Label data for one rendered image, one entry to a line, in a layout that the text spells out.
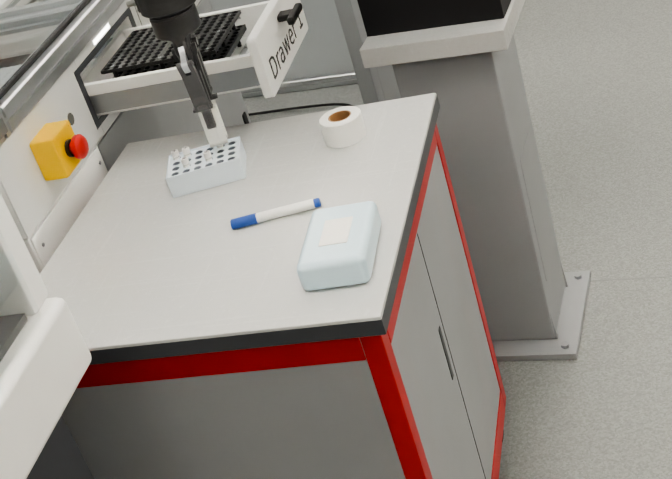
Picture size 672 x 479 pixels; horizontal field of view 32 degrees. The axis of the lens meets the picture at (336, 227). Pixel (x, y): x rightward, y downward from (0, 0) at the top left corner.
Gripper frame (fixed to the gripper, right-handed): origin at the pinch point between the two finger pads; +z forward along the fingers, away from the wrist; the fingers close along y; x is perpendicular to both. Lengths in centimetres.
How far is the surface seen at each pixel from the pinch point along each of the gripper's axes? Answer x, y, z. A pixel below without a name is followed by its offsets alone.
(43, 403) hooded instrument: -18, 66, 0
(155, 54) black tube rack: -9.4, -22.7, -6.0
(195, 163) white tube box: -4.3, 3.4, 4.5
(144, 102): -12.8, -15.5, -0.7
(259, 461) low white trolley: -2, 47, 32
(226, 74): 3.2, -11.3, -3.1
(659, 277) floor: 76, -43, 84
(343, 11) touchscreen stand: 22, -117, 30
